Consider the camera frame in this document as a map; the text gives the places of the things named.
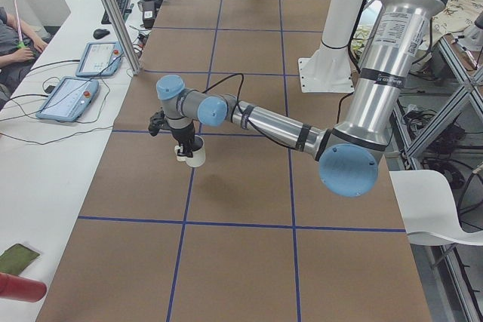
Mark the seated person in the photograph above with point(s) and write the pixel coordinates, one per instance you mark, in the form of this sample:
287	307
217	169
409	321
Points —
16	63

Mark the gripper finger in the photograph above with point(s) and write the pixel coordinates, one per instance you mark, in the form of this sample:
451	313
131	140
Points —
184	150

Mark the red bottle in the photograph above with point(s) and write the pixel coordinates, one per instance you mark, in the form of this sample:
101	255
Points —
21	289

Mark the green patterned cloth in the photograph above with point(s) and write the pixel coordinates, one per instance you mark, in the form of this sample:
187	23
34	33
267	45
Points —
457	16

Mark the lower teach pendant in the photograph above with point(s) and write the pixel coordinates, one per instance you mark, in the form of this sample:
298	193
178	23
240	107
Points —
69	99

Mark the white pedestal column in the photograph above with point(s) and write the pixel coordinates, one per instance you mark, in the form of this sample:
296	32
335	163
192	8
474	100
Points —
328	70

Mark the upper teach pendant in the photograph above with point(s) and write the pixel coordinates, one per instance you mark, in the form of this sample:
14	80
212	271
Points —
100	59

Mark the white chair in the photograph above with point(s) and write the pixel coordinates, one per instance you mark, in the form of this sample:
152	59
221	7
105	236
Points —
428	209

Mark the teach pendant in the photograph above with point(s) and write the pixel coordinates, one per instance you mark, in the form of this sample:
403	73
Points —
69	99
100	59

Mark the aluminium frame post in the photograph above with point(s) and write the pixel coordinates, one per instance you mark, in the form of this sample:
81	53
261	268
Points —
117	21

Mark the pink green grabber stick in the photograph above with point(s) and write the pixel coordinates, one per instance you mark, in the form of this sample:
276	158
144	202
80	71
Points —
18	24

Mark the black keyboard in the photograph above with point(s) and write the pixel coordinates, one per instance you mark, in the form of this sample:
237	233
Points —
124	7

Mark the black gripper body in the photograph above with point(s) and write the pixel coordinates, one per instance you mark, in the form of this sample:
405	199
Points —
183	136

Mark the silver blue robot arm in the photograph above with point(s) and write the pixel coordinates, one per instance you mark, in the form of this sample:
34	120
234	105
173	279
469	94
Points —
348	153

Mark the white mug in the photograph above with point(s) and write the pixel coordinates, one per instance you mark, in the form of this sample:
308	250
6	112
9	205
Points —
199	155

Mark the green bean bag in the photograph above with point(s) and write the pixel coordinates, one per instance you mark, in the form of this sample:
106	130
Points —
17	258

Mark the black computer mouse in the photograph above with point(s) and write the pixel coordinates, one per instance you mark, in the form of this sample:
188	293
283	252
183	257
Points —
100	33

